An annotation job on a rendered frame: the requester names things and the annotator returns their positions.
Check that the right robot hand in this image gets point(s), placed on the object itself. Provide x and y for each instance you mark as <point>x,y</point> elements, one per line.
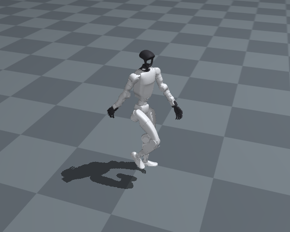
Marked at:
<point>111,111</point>

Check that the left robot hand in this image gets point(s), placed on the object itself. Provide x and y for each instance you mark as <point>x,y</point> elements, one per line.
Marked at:
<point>177,111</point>

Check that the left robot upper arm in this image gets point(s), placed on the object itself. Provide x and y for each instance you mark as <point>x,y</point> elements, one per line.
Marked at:
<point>159,80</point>

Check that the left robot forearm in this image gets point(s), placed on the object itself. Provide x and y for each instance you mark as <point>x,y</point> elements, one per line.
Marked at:
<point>169,97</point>

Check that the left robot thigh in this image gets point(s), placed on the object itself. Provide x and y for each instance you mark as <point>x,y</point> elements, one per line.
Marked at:
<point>151,115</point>

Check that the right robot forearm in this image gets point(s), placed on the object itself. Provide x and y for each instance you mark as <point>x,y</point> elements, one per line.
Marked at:
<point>120,100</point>

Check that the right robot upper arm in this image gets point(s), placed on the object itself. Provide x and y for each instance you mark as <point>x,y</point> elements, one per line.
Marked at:
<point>133,78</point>

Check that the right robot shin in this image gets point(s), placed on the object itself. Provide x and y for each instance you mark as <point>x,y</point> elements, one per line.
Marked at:
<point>147,148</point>

